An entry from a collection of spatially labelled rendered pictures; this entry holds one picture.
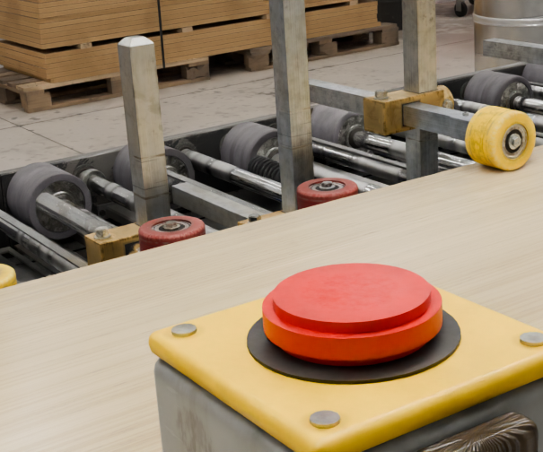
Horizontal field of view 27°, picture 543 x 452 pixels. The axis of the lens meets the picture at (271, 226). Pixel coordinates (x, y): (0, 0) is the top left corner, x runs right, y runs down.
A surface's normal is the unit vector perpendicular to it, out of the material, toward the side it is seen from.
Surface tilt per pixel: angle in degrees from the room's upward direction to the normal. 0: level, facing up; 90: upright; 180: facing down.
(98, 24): 90
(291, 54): 90
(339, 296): 0
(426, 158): 90
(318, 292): 0
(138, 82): 90
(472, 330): 0
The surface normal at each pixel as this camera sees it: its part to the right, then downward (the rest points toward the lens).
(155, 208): 0.55, 0.23
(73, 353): -0.07, -0.95
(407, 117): -0.83, 0.22
